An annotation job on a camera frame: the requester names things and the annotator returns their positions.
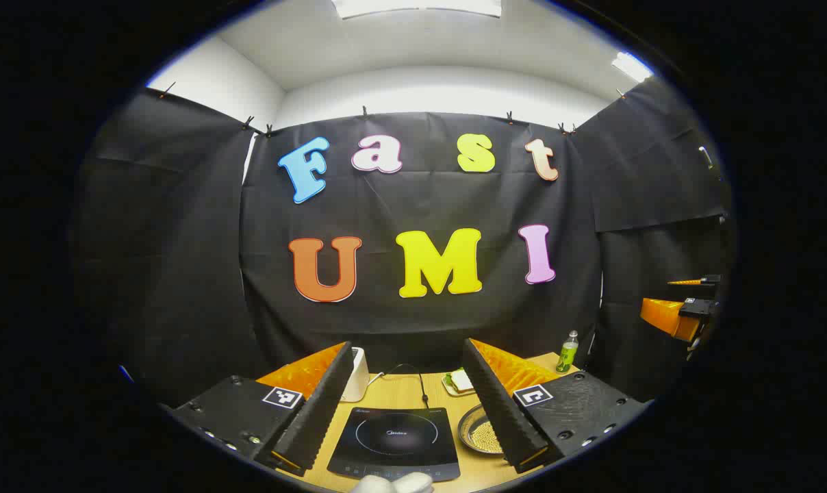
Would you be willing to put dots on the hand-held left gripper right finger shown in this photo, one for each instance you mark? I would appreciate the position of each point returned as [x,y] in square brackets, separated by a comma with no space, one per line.
[499,411]

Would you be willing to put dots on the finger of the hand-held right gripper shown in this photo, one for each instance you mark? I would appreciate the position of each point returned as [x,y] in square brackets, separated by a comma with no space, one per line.
[663,315]
[709,280]

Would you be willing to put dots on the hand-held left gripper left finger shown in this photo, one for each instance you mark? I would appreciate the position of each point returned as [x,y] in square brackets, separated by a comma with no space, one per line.
[317,411]

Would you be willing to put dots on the stainless steel pot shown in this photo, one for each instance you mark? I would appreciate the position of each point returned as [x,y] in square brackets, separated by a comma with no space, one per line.
[472,424]

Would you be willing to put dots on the black induction cooktop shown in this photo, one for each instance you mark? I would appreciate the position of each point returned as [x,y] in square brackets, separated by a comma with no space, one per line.
[393,441]

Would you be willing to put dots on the pile of soybeans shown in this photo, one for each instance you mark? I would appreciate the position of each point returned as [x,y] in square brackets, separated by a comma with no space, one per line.
[487,437]

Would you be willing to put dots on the sandwich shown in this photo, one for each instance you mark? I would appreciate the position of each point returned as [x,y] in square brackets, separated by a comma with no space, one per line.
[461,380]

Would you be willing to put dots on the white toaster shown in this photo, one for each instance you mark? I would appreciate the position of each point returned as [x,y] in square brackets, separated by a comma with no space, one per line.
[357,373]

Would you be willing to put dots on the white sandwich plate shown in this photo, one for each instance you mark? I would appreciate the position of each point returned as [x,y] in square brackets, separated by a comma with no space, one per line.
[446,387]

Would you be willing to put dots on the green label drink bottle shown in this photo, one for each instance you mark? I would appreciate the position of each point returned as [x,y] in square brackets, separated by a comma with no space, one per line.
[567,355]

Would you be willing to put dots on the ceiling light panel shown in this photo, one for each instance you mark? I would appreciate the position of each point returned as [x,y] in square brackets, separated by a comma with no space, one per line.
[631,66]
[413,7]

